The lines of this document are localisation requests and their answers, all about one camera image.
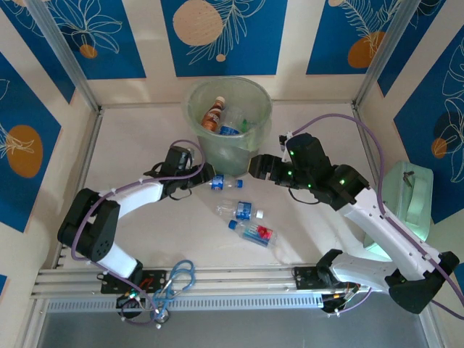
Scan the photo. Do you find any large blue-label bottle white cap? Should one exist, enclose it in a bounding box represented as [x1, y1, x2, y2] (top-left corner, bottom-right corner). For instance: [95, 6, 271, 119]
[218, 107, 244, 136]

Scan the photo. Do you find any brown tea bottle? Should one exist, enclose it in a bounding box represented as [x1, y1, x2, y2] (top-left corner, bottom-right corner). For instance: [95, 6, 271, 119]
[201, 96, 227, 131]

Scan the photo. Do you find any translucent green waste bin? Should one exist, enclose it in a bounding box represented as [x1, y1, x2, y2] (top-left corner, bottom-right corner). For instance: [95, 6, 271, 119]
[185, 76, 273, 175]

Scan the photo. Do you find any bottle with red flower label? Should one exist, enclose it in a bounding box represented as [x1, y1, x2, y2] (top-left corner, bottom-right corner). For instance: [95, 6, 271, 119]
[228, 220, 279, 250]

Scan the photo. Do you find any pale green plastic container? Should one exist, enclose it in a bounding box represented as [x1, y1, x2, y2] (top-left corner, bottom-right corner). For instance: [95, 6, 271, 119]
[362, 161, 435, 260]

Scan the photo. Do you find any blue stethoscope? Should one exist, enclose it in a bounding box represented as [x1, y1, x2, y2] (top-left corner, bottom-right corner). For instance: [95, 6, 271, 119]
[150, 259, 197, 324]

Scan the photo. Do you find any grey metal sheet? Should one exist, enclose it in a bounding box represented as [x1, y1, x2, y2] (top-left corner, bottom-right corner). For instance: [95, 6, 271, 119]
[36, 291, 442, 348]

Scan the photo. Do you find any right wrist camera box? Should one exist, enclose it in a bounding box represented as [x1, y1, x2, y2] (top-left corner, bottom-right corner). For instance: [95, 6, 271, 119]
[278, 130, 293, 152]

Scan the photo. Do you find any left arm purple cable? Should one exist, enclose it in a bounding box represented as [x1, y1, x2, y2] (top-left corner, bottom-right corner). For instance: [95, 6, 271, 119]
[70, 139, 206, 326]

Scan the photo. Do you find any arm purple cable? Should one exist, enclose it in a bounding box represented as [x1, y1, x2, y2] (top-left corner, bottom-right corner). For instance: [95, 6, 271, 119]
[70, 139, 206, 326]
[293, 114, 464, 322]

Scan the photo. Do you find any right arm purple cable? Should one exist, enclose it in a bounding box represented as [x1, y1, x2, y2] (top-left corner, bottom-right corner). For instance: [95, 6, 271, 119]
[293, 114, 464, 322]

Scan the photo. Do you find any aluminium table side rail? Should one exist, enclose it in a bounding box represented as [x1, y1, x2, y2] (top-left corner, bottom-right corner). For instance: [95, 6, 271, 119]
[353, 104, 381, 193]
[53, 107, 106, 270]

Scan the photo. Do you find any aluminium mounting rail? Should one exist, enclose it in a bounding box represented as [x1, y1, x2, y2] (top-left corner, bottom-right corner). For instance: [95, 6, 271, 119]
[30, 262, 431, 300]

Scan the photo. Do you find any grey slotted cable duct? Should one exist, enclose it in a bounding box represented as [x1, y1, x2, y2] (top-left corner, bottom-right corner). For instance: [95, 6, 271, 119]
[46, 294, 324, 313]

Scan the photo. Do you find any wire connector bundle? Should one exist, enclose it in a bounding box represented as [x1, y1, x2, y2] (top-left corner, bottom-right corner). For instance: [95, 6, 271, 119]
[321, 286, 363, 316]
[115, 288, 148, 320]

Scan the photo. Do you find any aluminium frame post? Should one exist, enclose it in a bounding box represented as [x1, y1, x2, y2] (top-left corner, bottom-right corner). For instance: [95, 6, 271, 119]
[353, 0, 424, 109]
[25, 0, 103, 114]

